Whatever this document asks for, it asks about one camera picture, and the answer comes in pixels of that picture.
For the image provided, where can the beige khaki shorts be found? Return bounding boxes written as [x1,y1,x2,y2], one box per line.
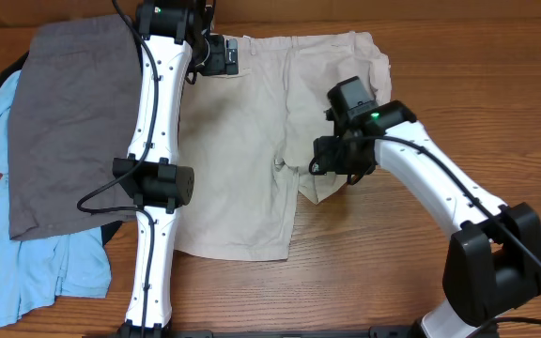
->
[176,32,392,261]

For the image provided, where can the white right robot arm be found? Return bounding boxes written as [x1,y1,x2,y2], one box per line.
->
[309,77,541,337]

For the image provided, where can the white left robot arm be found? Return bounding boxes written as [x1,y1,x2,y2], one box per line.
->
[113,1,239,337]

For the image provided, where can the grey shorts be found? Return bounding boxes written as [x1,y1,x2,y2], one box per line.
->
[8,13,148,241]

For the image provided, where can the black garment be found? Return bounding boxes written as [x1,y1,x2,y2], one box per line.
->
[0,20,162,246]

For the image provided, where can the light blue shirt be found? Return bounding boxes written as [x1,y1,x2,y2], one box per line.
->
[0,70,112,328]

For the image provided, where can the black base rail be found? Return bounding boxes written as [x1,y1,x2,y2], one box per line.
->
[85,323,415,338]

